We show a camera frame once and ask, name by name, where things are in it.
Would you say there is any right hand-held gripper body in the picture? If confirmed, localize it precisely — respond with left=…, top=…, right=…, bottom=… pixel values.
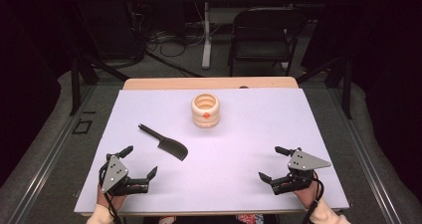
left=270, top=149, right=332, bottom=196

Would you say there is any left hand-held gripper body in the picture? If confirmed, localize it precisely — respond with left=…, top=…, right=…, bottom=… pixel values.
left=99, top=153, right=150, bottom=197

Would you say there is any black plastic knife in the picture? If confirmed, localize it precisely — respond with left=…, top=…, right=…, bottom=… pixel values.
left=137, top=122, right=189, bottom=162

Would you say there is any cream ribbed utensil holder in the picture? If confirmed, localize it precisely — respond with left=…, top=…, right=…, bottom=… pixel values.
left=190, top=93, right=221, bottom=129

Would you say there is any person's left hand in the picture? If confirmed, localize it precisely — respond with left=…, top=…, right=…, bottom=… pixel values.
left=96, top=183, right=127, bottom=210

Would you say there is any person's right hand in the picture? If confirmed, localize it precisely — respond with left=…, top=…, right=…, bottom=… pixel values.
left=293, top=179, right=320, bottom=209

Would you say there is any white table mat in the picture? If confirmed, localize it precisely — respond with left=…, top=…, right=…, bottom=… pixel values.
left=74, top=87, right=350, bottom=214

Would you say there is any person's patterned lap clothing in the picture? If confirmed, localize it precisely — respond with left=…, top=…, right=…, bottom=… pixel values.
left=158, top=213, right=267, bottom=224

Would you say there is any wooden table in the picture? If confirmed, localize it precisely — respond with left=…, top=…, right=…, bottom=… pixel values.
left=79, top=77, right=346, bottom=218

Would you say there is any black folding chair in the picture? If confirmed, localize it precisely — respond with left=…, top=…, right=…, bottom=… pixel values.
left=227, top=6, right=309, bottom=78

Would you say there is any white-legged background desk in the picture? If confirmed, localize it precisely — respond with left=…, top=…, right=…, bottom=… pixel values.
left=182, top=0, right=334, bottom=71

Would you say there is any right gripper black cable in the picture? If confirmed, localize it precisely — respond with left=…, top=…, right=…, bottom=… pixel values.
left=304, top=172, right=325, bottom=224

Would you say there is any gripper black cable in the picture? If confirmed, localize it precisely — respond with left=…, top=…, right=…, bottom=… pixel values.
left=304, top=172, right=325, bottom=224
left=99, top=162, right=123, bottom=224

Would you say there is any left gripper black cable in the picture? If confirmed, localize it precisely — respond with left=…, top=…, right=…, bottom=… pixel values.
left=99, top=162, right=123, bottom=224

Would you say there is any black metal frame stand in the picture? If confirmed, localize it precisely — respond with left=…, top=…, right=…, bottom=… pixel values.
left=68, top=53, right=131, bottom=116
left=296, top=54, right=353, bottom=120

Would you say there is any bundle of floor cables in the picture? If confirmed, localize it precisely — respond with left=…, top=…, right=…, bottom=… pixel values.
left=144, top=24, right=207, bottom=59

